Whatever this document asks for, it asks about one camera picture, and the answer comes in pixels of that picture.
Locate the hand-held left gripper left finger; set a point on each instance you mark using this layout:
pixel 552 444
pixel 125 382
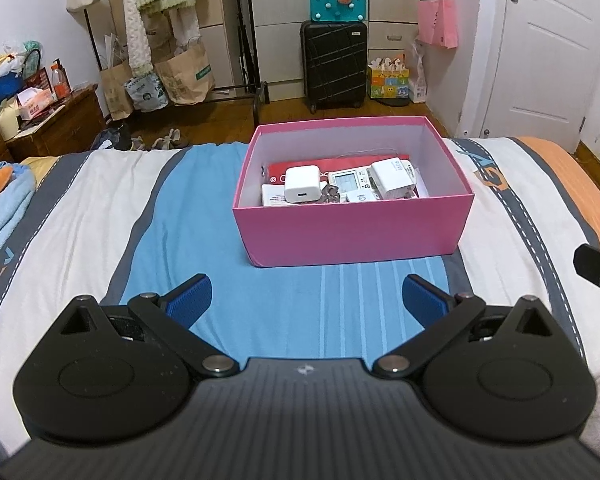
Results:
pixel 190 302

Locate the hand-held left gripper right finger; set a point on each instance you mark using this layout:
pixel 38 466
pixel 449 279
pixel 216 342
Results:
pixel 422 300

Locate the pink cardboard box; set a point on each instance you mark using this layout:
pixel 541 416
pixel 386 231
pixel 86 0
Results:
pixel 350 230

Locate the white pronged plug charger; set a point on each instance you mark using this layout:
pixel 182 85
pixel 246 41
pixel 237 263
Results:
pixel 387 177

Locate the white remote control with screen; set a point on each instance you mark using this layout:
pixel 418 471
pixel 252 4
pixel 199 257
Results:
pixel 347 180

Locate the white cube charger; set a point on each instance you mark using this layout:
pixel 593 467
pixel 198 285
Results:
pixel 301 182

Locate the striped printed bed sheet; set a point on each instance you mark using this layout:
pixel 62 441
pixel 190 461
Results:
pixel 280 300

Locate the small grey metal object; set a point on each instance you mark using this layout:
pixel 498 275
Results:
pixel 330 194

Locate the red printed paper bag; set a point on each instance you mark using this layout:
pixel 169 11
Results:
pixel 277 169

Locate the grey sneaker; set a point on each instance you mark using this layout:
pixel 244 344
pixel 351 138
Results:
pixel 137 144

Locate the black plastic bag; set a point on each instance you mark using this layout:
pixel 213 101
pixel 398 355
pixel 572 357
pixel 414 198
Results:
pixel 112 137

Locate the light blue fleece blanket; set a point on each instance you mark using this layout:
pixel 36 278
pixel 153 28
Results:
pixel 5 230

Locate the black metal clothes rack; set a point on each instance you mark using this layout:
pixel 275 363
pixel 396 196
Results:
pixel 255 105

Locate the white green patterned bag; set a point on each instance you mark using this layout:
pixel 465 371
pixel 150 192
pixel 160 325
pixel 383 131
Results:
pixel 147 95

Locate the white panel door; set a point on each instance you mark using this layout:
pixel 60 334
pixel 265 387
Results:
pixel 545 60

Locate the white plastic bag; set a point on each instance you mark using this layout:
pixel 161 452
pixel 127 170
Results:
pixel 418 85

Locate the wooden nightstand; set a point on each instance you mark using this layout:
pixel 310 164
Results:
pixel 60 130

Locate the brown paper bag green label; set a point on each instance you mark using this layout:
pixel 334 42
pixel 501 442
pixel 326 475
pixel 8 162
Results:
pixel 185 80

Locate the small brown paper bag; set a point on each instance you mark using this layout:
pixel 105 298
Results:
pixel 115 92

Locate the black hard suitcase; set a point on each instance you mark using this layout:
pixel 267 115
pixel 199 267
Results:
pixel 332 67

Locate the tissue box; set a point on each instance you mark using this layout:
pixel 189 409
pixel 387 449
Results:
pixel 35 104

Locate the orange label bottle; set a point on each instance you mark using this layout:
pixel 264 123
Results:
pixel 60 85

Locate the hanging brown paper bag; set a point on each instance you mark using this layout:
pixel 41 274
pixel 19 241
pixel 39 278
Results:
pixel 155 35

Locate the red gift bag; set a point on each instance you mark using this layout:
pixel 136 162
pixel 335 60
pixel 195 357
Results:
pixel 35 80

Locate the pink paper bag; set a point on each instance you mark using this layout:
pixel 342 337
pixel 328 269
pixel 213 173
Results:
pixel 437 22

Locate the white knit cardigan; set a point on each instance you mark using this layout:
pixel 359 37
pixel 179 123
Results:
pixel 140 25

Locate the grey three-door wardrobe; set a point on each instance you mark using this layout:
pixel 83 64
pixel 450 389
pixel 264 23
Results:
pixel 280 35

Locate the blue shopping bag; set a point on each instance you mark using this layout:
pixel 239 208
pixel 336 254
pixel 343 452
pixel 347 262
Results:
pixel 2 90

